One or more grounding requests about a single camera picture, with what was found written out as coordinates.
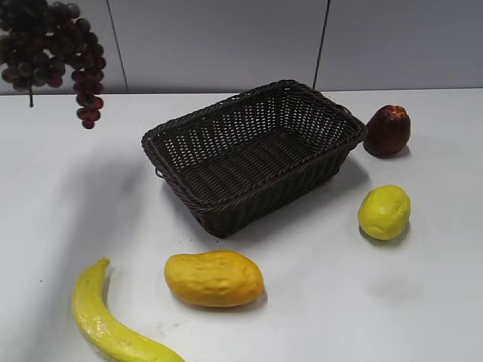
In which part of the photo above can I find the dark purple grape bunch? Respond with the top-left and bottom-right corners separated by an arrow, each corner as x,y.
1,1 -> 106,130

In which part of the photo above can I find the black woven basket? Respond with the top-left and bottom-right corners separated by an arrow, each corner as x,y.
141,80 -> 368,238

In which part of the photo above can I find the orange yellow mango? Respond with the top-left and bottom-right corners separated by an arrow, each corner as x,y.
164,250 -> 265,308

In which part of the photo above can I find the yellow lemon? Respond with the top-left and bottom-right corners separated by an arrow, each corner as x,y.
358,185 -> 411,241

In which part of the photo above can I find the dark red apple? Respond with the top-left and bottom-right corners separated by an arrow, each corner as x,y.
363,105 -> 411,157

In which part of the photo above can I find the yellow banana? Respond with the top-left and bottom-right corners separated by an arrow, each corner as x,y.
72,256 -> 182,361

